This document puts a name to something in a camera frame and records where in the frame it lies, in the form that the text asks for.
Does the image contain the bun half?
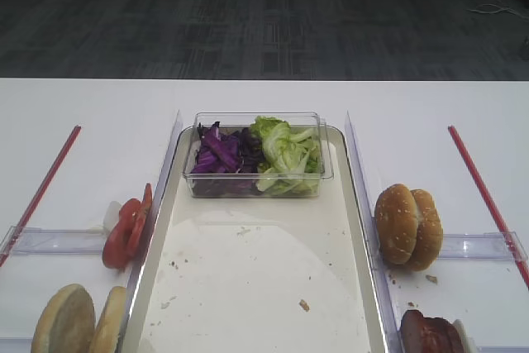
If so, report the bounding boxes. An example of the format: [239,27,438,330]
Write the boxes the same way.
[31,284,95,353]
[88,286,126,353]

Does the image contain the green lettuce leaves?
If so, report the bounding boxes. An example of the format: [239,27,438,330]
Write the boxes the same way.
[250,116,322,197]

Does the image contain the rear tomato slice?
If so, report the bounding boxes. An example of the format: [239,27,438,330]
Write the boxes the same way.
[126,183,153,258]

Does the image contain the tomato slice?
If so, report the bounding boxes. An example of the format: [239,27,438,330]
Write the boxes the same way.
[102,198,141,270]
[126,183,153,258]

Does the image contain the front tomato slice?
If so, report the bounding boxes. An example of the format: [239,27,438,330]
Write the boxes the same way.
[102,198,141,270]

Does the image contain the red meat patty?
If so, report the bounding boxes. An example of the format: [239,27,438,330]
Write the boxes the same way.
[400,309,465,353]

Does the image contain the clear plastic salad container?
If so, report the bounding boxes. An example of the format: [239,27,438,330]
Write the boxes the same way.
[182,112,334,198]

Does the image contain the shredded purple cabbage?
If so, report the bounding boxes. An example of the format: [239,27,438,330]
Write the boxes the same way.
[191,122,265,198]

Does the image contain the right clear acrylic divider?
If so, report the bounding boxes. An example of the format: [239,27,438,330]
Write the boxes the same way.
[345,112,404,352]

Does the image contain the white serving tray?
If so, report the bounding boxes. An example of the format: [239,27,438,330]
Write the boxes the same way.
[122,128,387,352]

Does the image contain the front sesame bun top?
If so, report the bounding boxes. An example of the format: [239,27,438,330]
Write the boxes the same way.
[374,184,418,265]

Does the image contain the sesame bun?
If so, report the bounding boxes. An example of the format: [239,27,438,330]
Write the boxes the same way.
[406,189,444,271]
[374,184,418,265]

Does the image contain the rear sesame bun top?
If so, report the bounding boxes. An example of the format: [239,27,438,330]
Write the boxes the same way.
[406,189,444,271]

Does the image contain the left red tape strip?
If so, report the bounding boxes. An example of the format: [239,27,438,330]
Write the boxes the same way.
[1,125,82,265]

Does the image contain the red tape strip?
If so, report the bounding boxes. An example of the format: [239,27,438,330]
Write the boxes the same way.
[447,126,528,286]
[1,125,82,265]

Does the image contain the right clear cross divider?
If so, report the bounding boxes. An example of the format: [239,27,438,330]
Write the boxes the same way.
[438,231,528,262]

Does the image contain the clear cross divider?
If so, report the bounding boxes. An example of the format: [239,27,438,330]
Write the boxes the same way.
[438,231,528,262]
[1,227,107,256]

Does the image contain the left clear cross divider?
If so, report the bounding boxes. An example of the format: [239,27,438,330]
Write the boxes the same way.
[1,227,107,256]

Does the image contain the right red tape strip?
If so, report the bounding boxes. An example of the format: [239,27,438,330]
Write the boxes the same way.
[447,126,528,286]

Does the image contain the white plastic patty holder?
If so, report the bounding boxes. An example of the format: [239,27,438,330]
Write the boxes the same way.
[452,319,479,353]

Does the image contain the white cable on floor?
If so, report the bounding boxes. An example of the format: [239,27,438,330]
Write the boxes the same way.
[462,0,529,21]

